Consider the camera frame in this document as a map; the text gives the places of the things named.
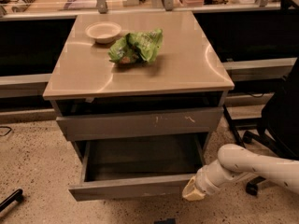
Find green crumpled chip bag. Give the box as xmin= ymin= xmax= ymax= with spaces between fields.
xmin=108 ymin=29 xmax=163 ymax=64

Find black floor cable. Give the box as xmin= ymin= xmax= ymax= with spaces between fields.
xmin=0 ymin=125 xmax=13 ymax=138

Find grey drawer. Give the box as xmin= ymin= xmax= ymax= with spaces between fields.
xmin=69 ymin=133 xmax=204 ymax=201
xmin=57 ymin=107 xmax=223 ymax=141

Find grey drawer cabinet beige top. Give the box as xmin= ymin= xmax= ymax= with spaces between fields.
xmin=42 ymin=10 xmax=235 ymax=161

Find black office chair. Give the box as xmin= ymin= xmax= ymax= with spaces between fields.
xmin=223 ymin=57 xmax=299 ymax=197

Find long workbench with shelf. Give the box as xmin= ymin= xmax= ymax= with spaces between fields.
xmin=1 ymin=0 xmax=298 ymax=107

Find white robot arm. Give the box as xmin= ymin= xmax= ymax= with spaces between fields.
xmin=182 ymin=144 xmax=299 ymax=202

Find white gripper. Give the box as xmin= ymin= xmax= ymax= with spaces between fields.
xmin=182 ymin=161 xmax=233 ymax=202

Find beige paper bowl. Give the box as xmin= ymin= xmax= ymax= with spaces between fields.
xmin=85 ymin=21 xmax=121 ymax=44

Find black chair leg left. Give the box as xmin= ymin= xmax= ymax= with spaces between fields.
xmin=0 ymin=189 xmax=23 ymax=212

